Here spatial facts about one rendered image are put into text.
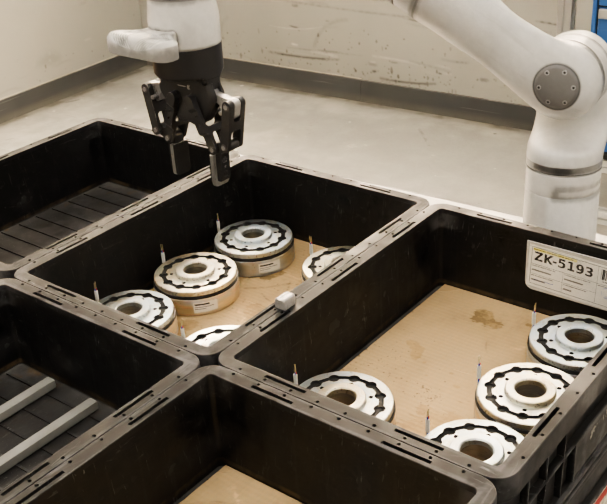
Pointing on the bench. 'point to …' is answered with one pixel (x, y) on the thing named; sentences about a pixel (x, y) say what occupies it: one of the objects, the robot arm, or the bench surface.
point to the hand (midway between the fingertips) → (199, 165)
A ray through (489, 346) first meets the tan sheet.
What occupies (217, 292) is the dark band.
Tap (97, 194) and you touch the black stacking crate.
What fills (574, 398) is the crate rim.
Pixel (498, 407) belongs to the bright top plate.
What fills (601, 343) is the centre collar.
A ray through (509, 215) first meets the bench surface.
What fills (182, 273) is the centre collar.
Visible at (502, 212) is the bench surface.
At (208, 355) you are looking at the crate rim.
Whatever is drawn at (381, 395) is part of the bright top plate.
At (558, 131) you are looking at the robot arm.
